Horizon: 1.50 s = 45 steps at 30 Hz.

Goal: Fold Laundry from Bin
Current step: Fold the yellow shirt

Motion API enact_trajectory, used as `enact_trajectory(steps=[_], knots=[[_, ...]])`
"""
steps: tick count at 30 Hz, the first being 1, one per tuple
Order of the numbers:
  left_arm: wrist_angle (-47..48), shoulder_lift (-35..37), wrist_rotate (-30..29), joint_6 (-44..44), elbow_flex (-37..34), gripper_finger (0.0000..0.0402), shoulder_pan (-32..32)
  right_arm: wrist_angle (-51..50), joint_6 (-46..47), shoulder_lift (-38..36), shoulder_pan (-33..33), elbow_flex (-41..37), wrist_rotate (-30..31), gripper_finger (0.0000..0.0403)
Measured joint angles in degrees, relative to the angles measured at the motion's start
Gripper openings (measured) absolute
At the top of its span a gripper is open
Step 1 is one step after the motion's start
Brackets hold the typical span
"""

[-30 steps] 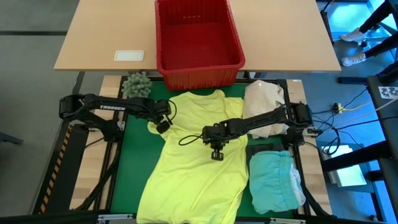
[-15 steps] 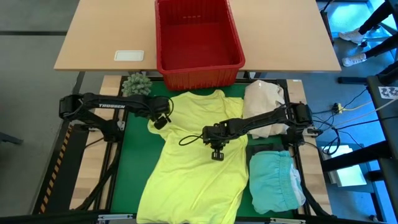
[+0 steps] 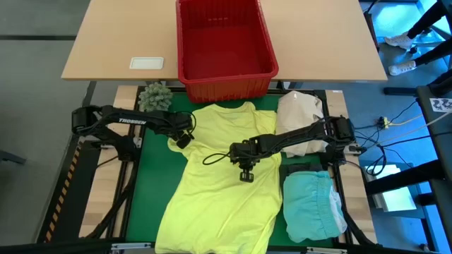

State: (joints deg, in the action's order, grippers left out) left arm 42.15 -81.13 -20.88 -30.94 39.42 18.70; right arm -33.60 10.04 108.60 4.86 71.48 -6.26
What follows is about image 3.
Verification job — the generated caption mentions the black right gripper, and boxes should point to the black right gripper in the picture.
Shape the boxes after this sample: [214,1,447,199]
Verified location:
[229,138,263,183]

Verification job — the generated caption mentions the dark grey garment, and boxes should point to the dark grey garment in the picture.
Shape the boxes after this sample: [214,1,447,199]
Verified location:
[278,162,325,179]

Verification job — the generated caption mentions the yellow garment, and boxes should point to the yellow garment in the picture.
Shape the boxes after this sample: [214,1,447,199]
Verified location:
[154,101,284,254]

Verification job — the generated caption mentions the pale teal white garment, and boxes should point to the pale teal white garment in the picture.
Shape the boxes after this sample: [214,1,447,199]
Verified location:
[282,170,349,244]

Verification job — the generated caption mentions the red plastic laundry bin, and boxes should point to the red plastic laundry bin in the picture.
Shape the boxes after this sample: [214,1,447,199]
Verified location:
[175,0,280,104]

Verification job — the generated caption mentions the pale green spiky plant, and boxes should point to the pale green spiky plant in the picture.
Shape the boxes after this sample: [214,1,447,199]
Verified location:
[137,81,174,113]

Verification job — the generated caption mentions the cream white garment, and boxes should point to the cream white garment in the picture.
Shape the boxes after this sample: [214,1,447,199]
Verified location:
[274,90,329,159]

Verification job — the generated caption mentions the white rectangular label plate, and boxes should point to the white rectangular label plate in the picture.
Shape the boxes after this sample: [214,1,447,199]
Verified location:
[129,56,165,71]

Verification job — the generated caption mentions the green table mat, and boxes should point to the green table mat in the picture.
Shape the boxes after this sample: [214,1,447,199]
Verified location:
[125,92,335,248]

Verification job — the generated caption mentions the light wooden desk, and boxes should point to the light wooden desk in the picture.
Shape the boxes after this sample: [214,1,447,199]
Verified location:
[61,0,388,83]

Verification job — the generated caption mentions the black hazard striped platform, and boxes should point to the black hazard striped platform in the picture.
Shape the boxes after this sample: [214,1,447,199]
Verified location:
[37,140,103,245]

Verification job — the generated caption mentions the white box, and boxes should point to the white box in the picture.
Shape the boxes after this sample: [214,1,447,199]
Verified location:
[363,164,418,213]

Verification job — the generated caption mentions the black metal beam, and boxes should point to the black metal beam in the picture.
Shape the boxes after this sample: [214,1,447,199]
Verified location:
[363,159,446,196]

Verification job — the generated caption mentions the grey chair base leg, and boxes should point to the grey chair base leg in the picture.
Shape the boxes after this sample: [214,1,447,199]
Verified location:
[0,149,28,165]

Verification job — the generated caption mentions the white sneaker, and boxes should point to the white sneaker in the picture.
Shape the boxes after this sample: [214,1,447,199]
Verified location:
[383,32,415,51]
[388,59,417,77]

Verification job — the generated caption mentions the black desk foot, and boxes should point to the black desk foot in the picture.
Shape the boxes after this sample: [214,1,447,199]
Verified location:
[362,0,381,54]

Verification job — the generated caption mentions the black side table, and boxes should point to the black side table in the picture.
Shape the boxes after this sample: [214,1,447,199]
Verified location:
[415,68,452,254]

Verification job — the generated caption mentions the white marker tag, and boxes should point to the white marker tag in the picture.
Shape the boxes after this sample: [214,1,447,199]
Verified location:
[429,97,452,114]

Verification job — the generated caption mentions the person's leg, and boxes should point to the person's leg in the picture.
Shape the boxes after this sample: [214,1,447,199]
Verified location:
[413,38,452,68]
[405,0,452,40]

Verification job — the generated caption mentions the black camera cable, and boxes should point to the black camera cable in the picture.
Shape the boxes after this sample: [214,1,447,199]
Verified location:
[202,152,232,167]

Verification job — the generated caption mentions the silver metal bracket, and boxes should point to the silver metal bracket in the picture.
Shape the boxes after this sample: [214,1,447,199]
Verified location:
[306,246,349,254]
[111,242,152,252]

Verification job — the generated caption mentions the black aluminium table frame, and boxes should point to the black aluminium table frame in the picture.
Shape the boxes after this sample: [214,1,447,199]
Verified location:
[0,84,378,254]

